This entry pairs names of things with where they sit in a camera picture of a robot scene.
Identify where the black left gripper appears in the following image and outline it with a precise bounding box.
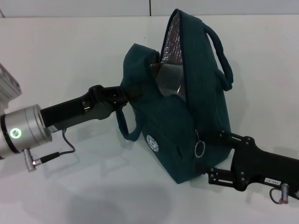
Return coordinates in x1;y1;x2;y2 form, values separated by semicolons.
40;84;145;133

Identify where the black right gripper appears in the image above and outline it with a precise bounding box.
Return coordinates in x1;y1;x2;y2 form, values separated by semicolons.
197;131;299;195

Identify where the clear zipper pull ring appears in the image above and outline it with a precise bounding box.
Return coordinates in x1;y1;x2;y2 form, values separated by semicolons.
193;129;206;159

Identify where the clear container with blue seal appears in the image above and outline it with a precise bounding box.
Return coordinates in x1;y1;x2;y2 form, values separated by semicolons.
149;62;185;98

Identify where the dark teal insulated lunch bag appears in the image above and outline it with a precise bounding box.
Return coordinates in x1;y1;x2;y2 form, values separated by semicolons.
116;8;235;186

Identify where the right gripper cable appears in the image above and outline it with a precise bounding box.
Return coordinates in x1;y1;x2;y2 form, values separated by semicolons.
269;183;299;206

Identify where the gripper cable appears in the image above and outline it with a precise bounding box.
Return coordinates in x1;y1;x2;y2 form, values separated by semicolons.
269;183;299;206
27;129;77;173

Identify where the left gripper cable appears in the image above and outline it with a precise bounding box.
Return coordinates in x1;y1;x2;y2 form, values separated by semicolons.
27;129;77;173

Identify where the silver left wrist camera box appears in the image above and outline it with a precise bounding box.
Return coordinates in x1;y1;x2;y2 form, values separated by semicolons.
0;62;23;105

